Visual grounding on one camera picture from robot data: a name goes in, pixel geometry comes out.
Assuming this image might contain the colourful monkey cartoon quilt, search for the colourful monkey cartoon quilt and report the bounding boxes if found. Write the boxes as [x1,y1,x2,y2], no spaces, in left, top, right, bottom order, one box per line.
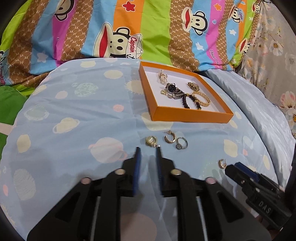
[0,0,262,91]

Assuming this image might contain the black bead bracelet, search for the black bead bracelet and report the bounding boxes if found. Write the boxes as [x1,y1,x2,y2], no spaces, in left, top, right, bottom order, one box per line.
[181,92,202,110]

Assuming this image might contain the silver gem ring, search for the silver gem ring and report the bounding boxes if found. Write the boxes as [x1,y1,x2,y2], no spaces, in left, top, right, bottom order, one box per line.
[175,137,189,150]

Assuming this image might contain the grey floral fabric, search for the grey floral fabric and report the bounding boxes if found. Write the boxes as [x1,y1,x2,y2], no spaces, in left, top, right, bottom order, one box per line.
[237,1,295,135]

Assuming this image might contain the gold hoop earring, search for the gold hoop earring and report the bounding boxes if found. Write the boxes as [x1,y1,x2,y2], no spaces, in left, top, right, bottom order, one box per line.
[164,130,177,144]
[218,159,227,169]

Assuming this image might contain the pearl bear brooch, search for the pearl bear brooch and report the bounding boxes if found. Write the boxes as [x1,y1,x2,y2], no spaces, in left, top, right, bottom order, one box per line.
[158,70,168,85]

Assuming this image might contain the small gold huggie earring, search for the small gold huggie earring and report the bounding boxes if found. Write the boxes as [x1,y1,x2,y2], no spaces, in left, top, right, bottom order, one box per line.
[161,90,173,98]

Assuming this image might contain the pale blue satin blanket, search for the pale blue satin blanket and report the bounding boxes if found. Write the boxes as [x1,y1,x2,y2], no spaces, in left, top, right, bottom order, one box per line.
[205,69,295,187]

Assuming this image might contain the gold pearl earring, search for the gold pearl earring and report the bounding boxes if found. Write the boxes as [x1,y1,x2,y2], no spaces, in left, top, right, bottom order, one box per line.
[145,136,159,148]

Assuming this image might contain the gold braided bangle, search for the gold braided bangle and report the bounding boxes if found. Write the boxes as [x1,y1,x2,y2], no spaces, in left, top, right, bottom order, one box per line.
[192,91,211,107]

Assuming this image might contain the silver black-dial wristwatch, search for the silver black-dial wristwatch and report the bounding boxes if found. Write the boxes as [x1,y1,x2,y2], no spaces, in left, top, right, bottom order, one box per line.
[165,83,185,99]

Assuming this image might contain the orange shallow cardboard box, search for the orange shallow cardboard box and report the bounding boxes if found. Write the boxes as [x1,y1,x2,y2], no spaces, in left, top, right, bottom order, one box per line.
[139,61,234,123]

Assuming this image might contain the green cushion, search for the green cushion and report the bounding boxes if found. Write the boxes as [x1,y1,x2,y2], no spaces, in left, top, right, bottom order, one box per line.
[0,85,27,153]

